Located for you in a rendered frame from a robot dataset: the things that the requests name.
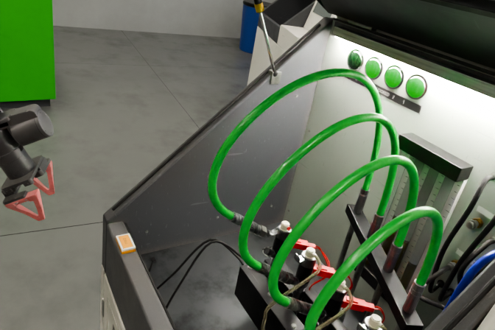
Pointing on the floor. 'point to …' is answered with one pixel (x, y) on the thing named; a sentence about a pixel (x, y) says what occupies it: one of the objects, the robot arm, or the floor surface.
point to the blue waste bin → (249, 25)
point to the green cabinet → (26, 33)
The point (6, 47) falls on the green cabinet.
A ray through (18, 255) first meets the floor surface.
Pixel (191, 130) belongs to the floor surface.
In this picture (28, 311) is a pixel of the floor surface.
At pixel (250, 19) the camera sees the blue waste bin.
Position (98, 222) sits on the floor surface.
